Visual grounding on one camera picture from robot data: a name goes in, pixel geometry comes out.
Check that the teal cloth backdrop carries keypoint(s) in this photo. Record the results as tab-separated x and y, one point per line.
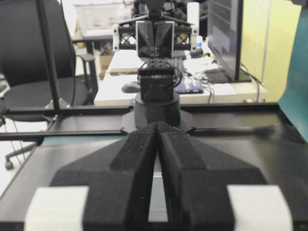
294	101

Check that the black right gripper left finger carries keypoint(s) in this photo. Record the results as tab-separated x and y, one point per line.
107	190

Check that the black office chair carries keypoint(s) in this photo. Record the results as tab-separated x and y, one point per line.
22	56

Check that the blue white box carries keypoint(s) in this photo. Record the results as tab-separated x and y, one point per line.
189	86

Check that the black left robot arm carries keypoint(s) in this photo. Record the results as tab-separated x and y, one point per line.
156	106

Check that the white cylinder bottle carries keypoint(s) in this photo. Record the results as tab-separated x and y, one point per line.
193	13

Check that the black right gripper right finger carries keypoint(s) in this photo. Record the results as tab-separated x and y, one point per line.
215	191

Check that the grey computer mouse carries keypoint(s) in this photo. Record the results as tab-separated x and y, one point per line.
131	87

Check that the black keyboard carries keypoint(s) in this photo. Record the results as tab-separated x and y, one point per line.
216	77

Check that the black metal frame post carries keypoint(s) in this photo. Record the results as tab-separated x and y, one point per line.
48	52

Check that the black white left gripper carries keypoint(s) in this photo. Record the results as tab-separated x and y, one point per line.
157	29

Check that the white office desk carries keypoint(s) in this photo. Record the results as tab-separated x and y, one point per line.
159	77

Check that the black computer monitor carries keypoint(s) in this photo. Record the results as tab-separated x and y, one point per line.
224	35

